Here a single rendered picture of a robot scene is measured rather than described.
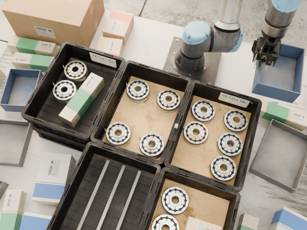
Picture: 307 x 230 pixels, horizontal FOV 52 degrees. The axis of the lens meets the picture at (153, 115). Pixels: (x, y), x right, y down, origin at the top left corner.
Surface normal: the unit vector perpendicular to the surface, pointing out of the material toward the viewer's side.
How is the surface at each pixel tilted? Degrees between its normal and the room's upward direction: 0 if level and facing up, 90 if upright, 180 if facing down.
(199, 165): 0
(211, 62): 4
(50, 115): 0
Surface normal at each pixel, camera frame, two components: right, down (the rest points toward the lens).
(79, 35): -0.25, 0.87
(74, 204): 0.01, -0.43
